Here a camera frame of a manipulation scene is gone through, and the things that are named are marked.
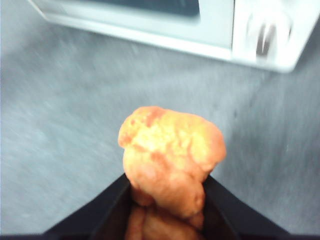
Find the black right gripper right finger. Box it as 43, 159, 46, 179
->
199, 174, 301, 240

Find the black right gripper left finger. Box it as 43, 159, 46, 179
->
37, 174, 133, 240

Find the golden bread roll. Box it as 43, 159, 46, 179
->
117, 105, 227, 240

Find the oven door with beige handle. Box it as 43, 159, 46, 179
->
27, 0, 236, 54

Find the oven temperature knob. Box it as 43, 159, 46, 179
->
246, 9, 293, 61

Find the white Toshiba toaster oven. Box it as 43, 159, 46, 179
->
27, 0, 320, 74

